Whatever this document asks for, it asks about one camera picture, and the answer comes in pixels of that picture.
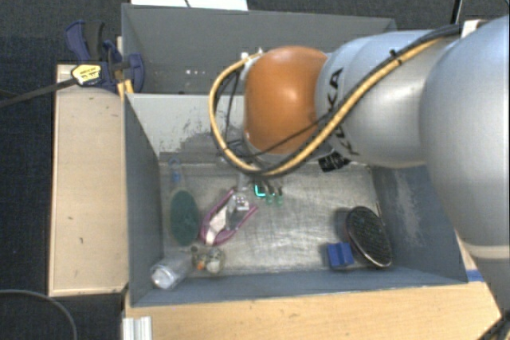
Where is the blue ridged block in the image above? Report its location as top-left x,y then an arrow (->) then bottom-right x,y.
320,241 -> 356,272

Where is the clear plastic cup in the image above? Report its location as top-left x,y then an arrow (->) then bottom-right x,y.
149,253 -> 193,291

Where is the pale wood flat board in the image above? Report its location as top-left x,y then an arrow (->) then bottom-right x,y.
47,63 -> 131,298

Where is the black cylinder on white bracket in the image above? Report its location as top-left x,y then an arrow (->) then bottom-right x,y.
317,151 -> 352,174

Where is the grey metal bin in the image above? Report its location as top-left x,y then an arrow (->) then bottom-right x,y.
120,2 -> 470,308

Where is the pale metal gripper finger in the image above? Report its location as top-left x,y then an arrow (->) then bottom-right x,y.
226,193 -> 251,231
207,196 -> 239,236

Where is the black round mesh disc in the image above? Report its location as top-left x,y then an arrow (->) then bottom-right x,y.
343,205 -> 394,269

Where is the purple looped handle tool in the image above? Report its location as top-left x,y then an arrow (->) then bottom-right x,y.
198,188 -> 260,247

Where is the small grey and orange toy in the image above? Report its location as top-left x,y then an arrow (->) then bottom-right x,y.
190,245 -> 226,276

